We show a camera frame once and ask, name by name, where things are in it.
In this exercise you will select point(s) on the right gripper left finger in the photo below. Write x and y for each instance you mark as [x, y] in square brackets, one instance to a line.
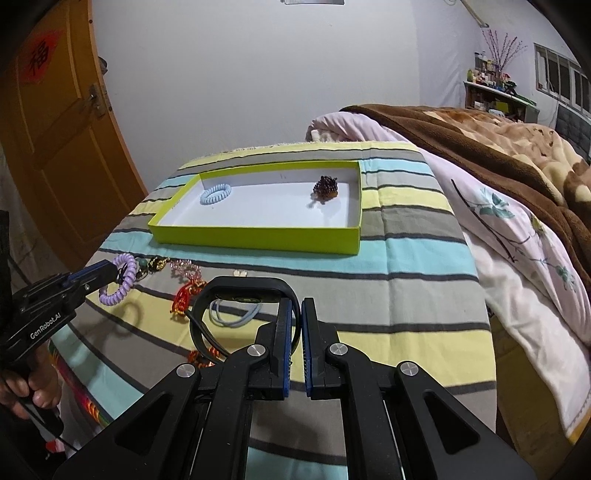
[272, 375]

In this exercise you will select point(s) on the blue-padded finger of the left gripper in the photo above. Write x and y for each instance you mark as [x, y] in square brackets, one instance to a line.
[95, 276]

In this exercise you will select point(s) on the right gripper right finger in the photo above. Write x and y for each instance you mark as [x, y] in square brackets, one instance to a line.
[321, 379]

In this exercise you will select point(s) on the black wristband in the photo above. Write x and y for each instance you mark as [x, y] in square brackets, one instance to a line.
[242, 290]

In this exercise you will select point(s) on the person's left hand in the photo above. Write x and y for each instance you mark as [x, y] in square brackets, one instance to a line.
[42, 382]

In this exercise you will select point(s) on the striped bed cloth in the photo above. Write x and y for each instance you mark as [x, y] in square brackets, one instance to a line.
[411, 293]

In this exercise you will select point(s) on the orange wooden door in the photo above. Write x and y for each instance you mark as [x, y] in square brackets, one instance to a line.
[62, 143]

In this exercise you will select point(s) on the green shallow box tray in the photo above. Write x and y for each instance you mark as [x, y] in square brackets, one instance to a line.
[299, 206]

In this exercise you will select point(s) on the red door decoration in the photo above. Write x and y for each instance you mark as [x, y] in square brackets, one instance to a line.
[34, 62]

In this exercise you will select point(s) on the pink floral quilt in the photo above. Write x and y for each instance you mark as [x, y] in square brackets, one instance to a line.
[536, 282]

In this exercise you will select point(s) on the brown fleece blanket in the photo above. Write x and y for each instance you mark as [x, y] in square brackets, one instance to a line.
[531, 163]

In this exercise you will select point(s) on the cluttered wooden shelf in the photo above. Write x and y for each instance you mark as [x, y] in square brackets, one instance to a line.
[489, 90]

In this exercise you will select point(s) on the black chair back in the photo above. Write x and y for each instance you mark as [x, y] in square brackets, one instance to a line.
[575, 129]

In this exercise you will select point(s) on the branch decoration in vase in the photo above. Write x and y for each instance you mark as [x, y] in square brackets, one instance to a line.
[503, 48]

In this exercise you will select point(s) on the window with bars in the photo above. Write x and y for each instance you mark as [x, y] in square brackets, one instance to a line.
[562, 79]

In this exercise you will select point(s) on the silver wall poster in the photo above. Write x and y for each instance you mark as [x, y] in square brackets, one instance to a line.
[314, 2]

